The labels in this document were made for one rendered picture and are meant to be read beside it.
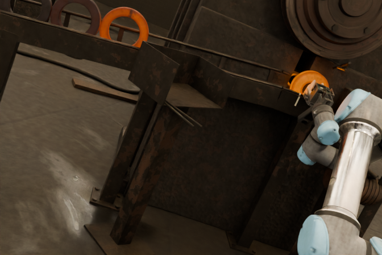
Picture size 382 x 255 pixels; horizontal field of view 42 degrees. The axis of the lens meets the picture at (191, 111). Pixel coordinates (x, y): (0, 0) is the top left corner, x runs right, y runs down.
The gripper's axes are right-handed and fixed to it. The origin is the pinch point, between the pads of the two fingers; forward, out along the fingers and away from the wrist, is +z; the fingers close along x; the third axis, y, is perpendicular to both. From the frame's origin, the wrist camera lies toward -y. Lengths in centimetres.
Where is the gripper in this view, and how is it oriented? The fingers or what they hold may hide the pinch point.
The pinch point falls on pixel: (310, 87)
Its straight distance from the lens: 206.3
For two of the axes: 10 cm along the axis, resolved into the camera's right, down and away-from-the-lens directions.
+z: 0.4, -5.6, 8.3
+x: -9.2, -3.5, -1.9
